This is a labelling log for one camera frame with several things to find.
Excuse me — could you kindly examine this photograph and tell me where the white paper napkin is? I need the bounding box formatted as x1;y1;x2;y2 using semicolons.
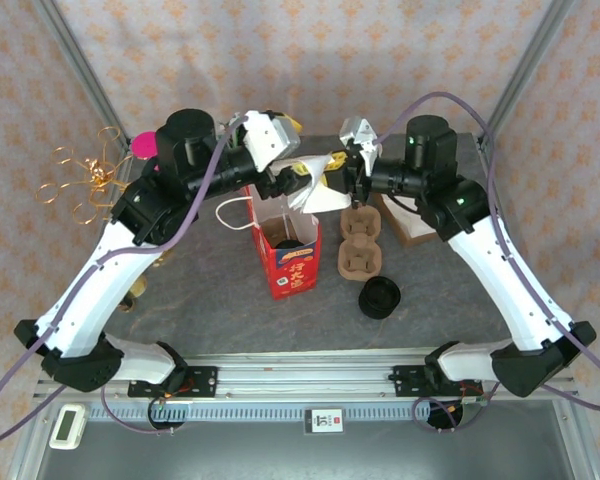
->
287;153;354;216

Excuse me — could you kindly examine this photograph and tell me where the brown pulp cup carrier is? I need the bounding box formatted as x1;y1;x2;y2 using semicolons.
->
338;205;384;282

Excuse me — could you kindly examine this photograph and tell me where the red paper takeout bag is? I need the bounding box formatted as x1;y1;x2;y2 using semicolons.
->
214;184;324;301

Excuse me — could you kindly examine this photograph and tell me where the stack of black cup lids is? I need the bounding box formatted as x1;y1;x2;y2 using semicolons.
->
357;276;402;321

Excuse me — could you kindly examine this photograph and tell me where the pink plastic goblet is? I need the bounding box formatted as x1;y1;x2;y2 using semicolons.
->
131;130;162;174

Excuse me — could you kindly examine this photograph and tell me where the brown cardboard tray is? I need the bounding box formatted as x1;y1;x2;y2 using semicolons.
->
372;192;439;247

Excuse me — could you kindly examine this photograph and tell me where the stack of white napkins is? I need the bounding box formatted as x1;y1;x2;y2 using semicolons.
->
387;197;434;239

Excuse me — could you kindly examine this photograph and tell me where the white number label card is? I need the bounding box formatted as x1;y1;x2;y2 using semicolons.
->
303;407;345;435

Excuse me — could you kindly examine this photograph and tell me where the white digital timer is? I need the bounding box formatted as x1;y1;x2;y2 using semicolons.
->
48;403;87;450

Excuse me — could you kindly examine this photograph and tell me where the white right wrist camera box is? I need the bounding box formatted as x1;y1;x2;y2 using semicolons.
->
339;115;382;174

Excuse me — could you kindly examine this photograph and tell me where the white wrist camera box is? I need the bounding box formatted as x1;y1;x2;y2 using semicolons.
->
339;115;382;174
242;109;302;171

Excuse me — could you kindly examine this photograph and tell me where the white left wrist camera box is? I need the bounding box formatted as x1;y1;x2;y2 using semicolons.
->
242;109;302;171

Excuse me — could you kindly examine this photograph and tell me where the gold wire ornament stand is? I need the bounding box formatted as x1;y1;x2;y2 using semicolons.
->
34;125;136;224

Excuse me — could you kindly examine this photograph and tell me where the aluminium frame post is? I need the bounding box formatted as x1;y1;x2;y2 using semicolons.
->
478;0;577;149
32;0;134;151

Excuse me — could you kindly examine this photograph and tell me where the aluminium mounting rail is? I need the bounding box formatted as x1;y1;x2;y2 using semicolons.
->
33;349;580;401

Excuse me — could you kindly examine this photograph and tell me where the grey slotted cable duct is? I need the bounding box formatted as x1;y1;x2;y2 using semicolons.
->
87;402;431;424

